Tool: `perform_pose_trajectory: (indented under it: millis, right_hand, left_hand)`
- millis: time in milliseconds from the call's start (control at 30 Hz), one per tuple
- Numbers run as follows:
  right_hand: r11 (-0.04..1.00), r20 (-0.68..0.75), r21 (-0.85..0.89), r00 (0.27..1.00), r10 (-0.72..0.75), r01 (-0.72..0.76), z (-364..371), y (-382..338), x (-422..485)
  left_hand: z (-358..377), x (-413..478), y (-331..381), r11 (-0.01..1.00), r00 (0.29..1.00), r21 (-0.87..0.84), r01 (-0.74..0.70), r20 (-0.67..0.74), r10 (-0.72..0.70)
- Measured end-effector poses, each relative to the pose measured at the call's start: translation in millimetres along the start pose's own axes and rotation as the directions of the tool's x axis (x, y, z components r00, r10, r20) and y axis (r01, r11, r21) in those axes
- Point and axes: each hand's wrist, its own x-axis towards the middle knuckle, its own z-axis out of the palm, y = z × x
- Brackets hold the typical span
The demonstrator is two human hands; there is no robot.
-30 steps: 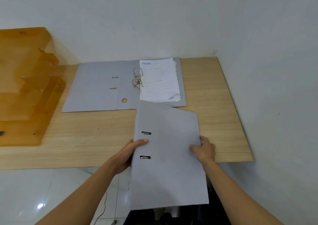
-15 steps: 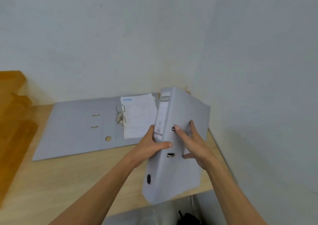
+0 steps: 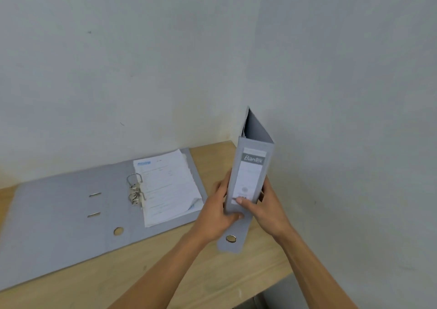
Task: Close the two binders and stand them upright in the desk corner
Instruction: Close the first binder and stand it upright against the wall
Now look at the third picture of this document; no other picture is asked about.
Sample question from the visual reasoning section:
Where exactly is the grey lever arch binder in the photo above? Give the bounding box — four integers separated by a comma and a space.
217, 106, 275, 255
0, 148, 209, 292

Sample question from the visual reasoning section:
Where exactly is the person's left forearm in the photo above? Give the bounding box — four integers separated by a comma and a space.
109, 230, 215, 309

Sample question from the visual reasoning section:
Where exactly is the person's right forearm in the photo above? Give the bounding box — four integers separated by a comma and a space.
273, 226, 360, 309

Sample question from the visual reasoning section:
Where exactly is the stack of white printed papers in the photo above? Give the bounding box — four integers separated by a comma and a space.
133, 149, 205, 229

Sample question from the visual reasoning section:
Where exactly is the open grey lever arch binder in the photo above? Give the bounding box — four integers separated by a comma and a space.
0, 148, 209, 292

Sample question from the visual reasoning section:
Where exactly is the person's right hand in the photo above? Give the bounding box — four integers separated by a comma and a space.
236, 176, 291, 242

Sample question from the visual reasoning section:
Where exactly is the person's left hand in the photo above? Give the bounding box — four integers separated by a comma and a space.
189, 180, 245, 243

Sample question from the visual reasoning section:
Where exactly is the metal binder ring mechanism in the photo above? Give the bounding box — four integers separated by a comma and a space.
126, 173, 147, 208

